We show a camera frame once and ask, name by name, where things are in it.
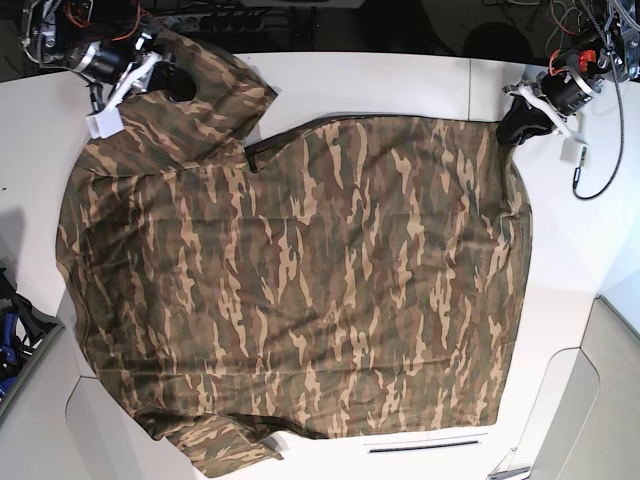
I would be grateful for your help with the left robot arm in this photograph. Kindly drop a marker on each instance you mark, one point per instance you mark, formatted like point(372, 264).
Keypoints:
point(603, 48)

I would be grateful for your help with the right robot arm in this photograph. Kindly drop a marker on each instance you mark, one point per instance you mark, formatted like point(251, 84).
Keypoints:
point(52, 29)

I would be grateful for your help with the grey bin with blue items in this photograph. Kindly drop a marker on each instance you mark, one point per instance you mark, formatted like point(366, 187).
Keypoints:
point(26, 335)

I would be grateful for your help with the black round stool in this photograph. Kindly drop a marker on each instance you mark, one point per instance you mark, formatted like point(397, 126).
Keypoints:
point(497, 41)

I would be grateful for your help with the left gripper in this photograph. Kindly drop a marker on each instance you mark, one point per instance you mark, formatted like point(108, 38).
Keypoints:
point(542, 107)

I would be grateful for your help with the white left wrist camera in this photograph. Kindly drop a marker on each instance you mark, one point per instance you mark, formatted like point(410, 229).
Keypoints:
point(575, 152)

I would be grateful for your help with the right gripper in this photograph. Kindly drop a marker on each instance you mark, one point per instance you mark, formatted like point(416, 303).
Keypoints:
point(111, 62)

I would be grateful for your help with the camouflage T-shirt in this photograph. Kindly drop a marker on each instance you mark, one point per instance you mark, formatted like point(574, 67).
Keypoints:
point(355, 275)

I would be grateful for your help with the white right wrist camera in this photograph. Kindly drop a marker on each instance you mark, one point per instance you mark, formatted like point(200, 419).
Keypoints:
point(104, 124)

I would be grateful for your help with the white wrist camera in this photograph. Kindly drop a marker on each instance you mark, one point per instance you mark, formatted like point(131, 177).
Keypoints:
point(575, 152)
point(104, 124)

